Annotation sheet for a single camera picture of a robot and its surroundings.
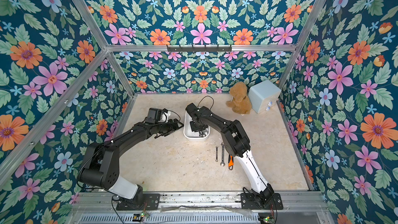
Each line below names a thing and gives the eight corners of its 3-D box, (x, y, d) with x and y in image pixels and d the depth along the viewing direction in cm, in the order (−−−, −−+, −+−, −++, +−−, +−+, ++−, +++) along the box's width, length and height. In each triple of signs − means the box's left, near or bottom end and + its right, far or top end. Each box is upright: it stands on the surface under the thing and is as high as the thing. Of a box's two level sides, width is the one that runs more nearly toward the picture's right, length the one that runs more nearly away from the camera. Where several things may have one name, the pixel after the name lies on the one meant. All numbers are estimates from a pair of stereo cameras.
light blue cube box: (255, 116, 109) (261, 102, 97) (243, 102, 117) (247, 87, 105) (275, 106, 115) (283, 91, 102) (262, 94, 123) (267, 79, 111)
